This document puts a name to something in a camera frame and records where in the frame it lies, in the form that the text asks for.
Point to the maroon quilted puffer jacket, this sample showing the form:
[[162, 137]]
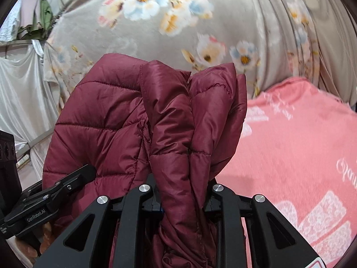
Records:
[[130, 118]]

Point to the silver satin curtain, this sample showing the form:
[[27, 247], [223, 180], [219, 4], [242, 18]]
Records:
[[29, 97]]

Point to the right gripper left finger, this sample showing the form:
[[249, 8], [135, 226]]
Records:
[[110, 232]]

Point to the hanging clothes in background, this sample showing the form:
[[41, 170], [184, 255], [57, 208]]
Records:
[[28, 19]]

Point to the grey floral bed cover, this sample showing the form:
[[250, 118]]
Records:
[[267, 40]]

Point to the pink patterned blanket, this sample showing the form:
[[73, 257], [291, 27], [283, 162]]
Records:
[[298, 148]]

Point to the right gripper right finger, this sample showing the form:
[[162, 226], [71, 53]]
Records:
[[251, 232]]

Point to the person's left hand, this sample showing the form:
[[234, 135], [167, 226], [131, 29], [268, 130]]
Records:
[[35, 243]]

